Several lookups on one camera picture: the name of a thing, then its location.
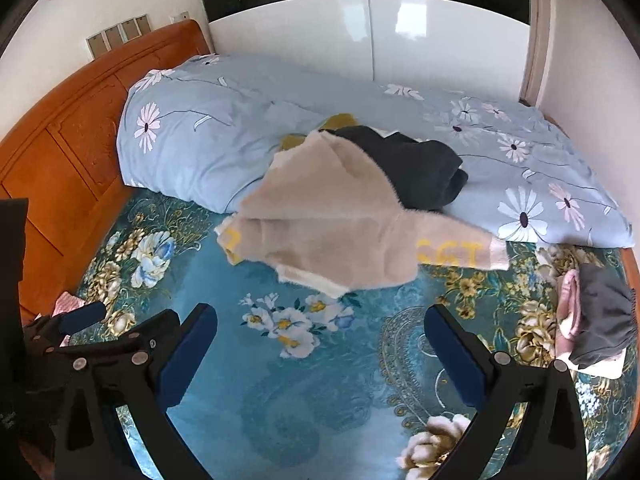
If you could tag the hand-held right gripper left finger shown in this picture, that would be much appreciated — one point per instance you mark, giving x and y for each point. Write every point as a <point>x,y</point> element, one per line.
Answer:
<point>185,355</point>

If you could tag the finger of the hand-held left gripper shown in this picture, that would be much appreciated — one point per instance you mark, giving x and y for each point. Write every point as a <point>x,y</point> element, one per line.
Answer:
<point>82,316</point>
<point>150,327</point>

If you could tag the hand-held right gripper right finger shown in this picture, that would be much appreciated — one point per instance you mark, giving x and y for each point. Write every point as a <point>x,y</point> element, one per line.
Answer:
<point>457,360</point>

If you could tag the beige fuzzy sweater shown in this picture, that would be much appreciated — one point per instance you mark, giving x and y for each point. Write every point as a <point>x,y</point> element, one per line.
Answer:
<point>325,210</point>

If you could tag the pink checked cloth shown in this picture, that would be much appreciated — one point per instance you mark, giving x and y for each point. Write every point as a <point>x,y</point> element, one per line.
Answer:
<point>67,305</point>

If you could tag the pink folded garment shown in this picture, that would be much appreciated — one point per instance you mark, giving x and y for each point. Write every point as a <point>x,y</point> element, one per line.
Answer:
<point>567,310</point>

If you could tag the teal floral blanket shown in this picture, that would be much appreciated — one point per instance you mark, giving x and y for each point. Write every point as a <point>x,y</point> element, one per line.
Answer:
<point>300,400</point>

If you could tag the wooden headboard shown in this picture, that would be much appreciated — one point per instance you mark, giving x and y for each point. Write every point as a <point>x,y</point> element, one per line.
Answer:
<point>65,125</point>

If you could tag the light blue floral duvet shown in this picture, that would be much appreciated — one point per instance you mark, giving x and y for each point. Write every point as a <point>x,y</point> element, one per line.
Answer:
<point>210,150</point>

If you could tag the black garment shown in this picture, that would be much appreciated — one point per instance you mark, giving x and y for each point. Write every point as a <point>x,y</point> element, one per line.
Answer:
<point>415,170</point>

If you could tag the yellow-green garment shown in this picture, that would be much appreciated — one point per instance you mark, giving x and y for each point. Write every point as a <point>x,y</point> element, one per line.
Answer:
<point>340,121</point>

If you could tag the white glossy wardrobe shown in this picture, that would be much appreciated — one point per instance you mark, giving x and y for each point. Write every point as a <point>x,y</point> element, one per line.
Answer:
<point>300,35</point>

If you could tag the wall switch panel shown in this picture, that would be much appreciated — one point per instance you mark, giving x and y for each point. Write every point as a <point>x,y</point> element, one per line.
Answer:
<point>117,35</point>

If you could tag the wall socket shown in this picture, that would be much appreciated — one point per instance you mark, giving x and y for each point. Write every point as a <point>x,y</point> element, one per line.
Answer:
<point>180,17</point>

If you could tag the white door frame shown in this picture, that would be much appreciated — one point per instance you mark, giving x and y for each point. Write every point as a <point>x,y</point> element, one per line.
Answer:
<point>535,35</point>

